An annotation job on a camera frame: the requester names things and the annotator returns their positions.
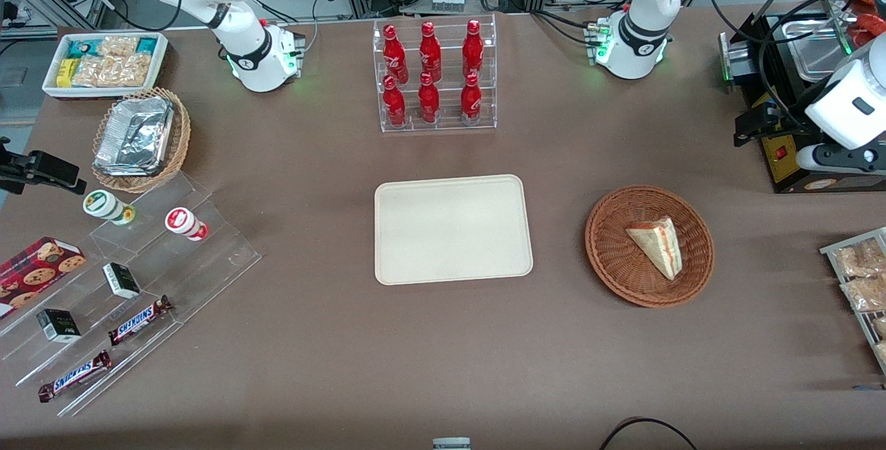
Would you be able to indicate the wrapped triangular sandwich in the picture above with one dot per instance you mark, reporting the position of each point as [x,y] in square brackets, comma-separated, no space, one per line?
[657,246]

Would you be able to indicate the white rectangular snack bin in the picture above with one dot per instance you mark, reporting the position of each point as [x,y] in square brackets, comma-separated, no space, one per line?
[52,86]

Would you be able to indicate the clear acrylic bottle rack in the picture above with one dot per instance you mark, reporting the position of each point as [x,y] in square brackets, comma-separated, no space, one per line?
[446,121]

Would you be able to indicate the beige plastic tray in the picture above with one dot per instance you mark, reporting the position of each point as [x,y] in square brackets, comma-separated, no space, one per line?
[453,228]

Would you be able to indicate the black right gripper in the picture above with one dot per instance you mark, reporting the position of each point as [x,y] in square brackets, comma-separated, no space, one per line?
[28,167]

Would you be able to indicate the tray of packaged snacks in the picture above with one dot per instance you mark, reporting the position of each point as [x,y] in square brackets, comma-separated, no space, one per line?
[862,325]

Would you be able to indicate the brown round wicker basket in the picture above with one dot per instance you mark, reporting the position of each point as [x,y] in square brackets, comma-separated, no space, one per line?
[616,256]

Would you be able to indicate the silver foil packet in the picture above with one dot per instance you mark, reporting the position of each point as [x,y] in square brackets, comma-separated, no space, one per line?
[135,135]

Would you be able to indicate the green lid yogurt cup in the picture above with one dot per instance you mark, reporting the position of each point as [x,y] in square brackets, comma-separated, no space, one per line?
[104,204]

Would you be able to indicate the clear acrylic stepped display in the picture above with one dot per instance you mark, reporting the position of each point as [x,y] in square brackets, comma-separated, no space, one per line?
[194,263]

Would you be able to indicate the red tartan cookie box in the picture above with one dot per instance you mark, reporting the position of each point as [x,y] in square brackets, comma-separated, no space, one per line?
[38,270]

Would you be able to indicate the small black box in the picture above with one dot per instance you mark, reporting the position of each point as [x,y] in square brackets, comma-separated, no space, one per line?
[122,281]
[59,326]

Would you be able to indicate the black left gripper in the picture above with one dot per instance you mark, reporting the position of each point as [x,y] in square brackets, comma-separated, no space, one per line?
[791,112]

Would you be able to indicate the Snickers chocolate bar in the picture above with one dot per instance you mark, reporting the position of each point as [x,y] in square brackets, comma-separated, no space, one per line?
[75,376]
[140,320]

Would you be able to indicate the stainless steel pan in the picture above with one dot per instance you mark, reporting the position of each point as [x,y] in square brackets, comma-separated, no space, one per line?
[813,55]

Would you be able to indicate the black food warmer machine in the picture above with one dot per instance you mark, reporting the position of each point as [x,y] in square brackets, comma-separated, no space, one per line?
[785,169]

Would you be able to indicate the red cola bottle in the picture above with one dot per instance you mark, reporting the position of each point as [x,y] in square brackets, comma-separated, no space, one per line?
[430,54]
[471,101]
[394,55]
[473,52]
[428,102]
[394,105]

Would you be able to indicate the small clear nut snack bag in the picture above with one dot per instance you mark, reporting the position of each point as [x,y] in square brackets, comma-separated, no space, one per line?
[118,46]

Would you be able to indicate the teal snack packet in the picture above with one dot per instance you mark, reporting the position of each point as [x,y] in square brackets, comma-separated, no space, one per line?
[79,47]
[147,45]

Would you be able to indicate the large clear nut snack bag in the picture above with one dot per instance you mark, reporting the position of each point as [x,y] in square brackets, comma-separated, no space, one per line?
[111,71]

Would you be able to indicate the small grey block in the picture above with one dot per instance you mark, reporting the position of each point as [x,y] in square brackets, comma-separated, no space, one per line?
[451,444]

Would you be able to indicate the light wicker basket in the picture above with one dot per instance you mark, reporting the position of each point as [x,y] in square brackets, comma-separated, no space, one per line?
[178,135]

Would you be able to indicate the yellow snack packet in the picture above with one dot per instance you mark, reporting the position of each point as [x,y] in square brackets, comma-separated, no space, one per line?
[66,73]

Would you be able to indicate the red lid yogurt cup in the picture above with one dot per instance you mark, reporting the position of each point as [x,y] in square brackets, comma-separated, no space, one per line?
[181,220]

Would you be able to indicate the clear fried snack bag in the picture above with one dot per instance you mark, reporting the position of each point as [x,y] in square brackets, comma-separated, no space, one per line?
[880,329]
[865,294]
[862,259]

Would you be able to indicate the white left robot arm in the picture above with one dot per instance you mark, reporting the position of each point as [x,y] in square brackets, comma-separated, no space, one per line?
[644,14]

